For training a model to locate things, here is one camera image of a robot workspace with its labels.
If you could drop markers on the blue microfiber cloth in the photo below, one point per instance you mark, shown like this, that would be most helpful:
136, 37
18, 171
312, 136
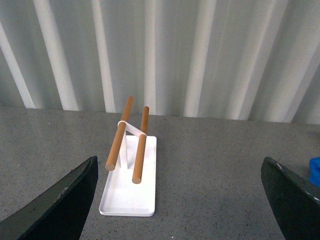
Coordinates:
314, 165

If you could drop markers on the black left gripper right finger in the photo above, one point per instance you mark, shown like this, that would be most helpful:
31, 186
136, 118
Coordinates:
295, 202

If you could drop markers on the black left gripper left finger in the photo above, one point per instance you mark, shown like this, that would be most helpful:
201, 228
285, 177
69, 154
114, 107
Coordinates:
60, 212

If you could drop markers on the white towel rack stand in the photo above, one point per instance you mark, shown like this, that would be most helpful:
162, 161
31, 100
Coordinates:
130, 188

